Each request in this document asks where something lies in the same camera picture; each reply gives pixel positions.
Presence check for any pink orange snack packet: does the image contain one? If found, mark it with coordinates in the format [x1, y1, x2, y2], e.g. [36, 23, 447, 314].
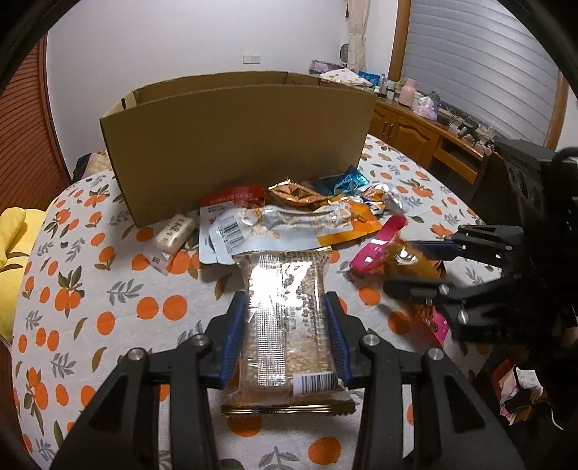
[349, 214, 449, 347]

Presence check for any silver orange snack pouch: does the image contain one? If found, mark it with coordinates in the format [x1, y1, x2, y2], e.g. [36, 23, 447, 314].
[355, 183, 409, 217]

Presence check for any blue foil snack packet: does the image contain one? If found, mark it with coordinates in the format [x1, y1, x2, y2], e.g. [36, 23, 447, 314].
[312, 166, 369, 196]

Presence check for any orange white snack pouch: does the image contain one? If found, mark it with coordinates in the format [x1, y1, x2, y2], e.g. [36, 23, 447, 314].
[210, 198, 381, 257]

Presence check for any clear nut bar packet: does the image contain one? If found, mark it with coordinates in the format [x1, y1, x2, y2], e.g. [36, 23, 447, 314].
[221, 248, 355, 416]

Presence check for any red white snack pouch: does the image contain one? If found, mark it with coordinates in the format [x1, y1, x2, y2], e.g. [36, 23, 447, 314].
[199, 185, 266, 264]

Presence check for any wooden sideboard cabinet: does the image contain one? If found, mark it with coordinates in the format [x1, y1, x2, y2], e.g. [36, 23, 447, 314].
[368, 99, 486, 190]

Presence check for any grey window blind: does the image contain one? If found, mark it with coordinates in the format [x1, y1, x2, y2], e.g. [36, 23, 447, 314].
[402, 0, 558, 144]

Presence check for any bronze foil snack packet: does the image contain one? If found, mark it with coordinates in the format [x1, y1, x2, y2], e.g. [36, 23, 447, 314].
[268, 179, 329, 210]

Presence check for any orange print tablecloth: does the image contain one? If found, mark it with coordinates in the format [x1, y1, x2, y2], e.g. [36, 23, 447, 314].
[12, 135, 489, 469]

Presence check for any pink bottle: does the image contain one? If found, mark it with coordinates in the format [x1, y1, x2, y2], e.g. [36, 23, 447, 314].
[399, 78, 417, 108]

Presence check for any floral folded cloth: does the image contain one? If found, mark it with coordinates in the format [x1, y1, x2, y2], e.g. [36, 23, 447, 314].
[319, 68, 374, 88]

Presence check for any small white candy packet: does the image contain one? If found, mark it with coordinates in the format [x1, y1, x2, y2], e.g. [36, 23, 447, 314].
[144, 214, 197, 275]

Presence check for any cream curtain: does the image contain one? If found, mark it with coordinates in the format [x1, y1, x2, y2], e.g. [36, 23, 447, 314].
[347, 0, 370, 72]

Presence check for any brown cardboard box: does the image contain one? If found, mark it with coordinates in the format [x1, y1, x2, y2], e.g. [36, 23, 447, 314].
[100, 72, 376, 227]

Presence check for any wooden louvre door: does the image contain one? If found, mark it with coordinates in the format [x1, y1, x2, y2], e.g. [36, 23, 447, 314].
[0, 37, 72, 210]

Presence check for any white wall switch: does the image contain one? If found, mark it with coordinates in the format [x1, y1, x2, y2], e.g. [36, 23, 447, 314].
[242, 55, 260, 65]

